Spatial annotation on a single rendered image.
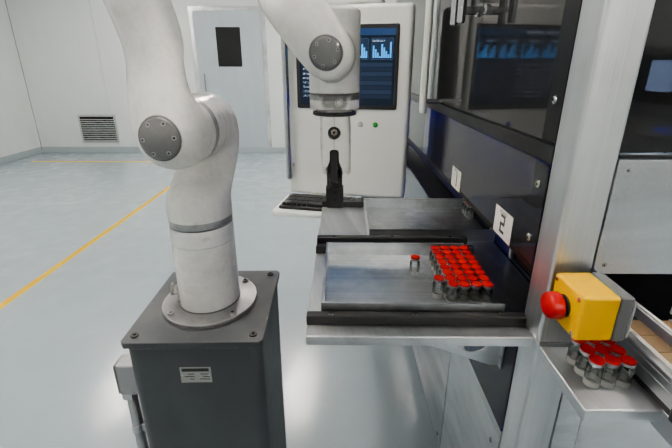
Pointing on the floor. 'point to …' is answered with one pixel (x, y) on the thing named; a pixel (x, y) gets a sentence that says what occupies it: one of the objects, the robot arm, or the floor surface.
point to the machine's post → (583, 161)
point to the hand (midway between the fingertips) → (334, 196)
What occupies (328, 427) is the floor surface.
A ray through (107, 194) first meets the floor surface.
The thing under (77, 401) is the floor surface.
